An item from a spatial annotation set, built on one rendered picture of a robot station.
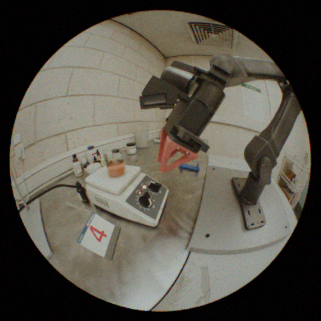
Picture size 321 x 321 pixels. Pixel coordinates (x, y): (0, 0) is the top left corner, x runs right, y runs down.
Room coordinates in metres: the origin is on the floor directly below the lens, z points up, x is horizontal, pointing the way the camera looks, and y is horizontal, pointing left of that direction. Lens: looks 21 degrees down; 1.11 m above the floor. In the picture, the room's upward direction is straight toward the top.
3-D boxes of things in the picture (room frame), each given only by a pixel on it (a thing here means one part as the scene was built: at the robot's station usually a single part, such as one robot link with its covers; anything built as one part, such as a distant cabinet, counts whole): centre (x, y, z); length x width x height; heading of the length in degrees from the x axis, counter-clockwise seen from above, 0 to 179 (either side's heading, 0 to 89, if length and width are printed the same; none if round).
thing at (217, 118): (1.26, -0.94, 1.23); 1.90 x 0.06 x 0.10; 64
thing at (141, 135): (0.88, 0.17, 0.97); 0.18 x 0.13 x 0.15; 57
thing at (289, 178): (0.24, -2.29, 0.59); 0.65 x 0.48 x 0.93; 154
